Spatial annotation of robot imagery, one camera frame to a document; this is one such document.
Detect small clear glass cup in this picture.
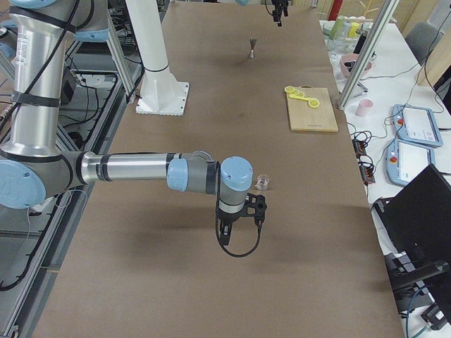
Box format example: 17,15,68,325
255,174,271,191

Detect black thermos bottle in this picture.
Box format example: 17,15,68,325
353,28,369,54

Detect pink bowl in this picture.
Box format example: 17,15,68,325
340,54,372,79

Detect pink plastic cup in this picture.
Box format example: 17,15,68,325
355,99,373,117

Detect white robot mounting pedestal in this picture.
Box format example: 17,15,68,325
126,0,190,116

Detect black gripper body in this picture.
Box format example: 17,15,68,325
216,208,247,228
271,0,289,15

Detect far blue teach pendant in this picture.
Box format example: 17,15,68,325
391,104,443,148

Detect near blue teach pendant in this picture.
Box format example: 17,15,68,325
385,139,435,186

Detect aluminium frame post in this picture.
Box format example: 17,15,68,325
337,0,400,111

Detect yellow small cup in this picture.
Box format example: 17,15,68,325
347,22,360,39

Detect steel double jigger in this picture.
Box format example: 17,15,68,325
248,37,257,59

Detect bamboo cutting board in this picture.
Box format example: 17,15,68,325
284,86,338,132

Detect green tall cup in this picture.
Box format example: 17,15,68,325
329,15,346,41

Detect blue teach pendant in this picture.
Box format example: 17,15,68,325
385,139,435,186
391,104,443,148

